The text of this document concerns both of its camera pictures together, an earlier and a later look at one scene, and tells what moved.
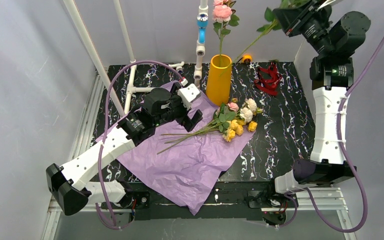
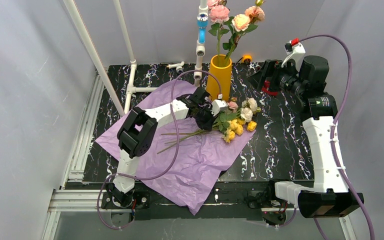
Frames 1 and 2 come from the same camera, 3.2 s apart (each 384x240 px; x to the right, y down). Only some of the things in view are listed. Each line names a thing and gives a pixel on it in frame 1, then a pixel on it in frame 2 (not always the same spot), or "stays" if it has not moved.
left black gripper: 185,113 → 204,111
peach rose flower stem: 274,23 → 243,23
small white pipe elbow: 178,66 stays
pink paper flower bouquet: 230,120 stays
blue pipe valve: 202,24 stays
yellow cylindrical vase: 218,85 stays
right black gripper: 293,19 → 271,76
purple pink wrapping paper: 182,166 stays
